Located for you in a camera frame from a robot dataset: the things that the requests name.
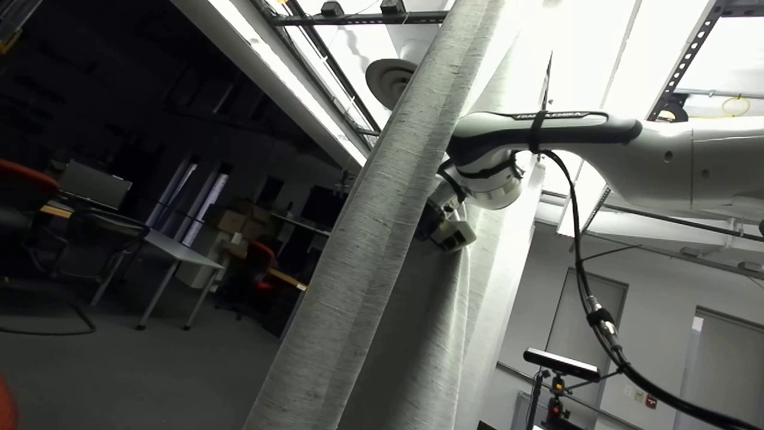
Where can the grey fabric curtain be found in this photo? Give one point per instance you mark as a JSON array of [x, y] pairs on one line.
[[392, 335]]

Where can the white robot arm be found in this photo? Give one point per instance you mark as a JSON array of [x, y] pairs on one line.
[[709, 169]]

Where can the round white ceiling fixture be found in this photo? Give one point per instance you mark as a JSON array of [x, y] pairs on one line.
[[387, 81]]

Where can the red office chair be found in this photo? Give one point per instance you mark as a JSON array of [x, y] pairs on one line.
[[247, 285]]

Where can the grey folding table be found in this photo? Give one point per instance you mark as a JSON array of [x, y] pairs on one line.
[[178, 255]]

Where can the white ceiling light strip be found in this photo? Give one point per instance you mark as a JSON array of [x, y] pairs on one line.
[[255, 47]]

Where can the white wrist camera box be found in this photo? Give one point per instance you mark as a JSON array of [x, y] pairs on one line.
[[452, 230]]

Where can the black stereo camera bar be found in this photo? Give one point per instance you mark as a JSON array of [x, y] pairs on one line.
[[561, 365]]

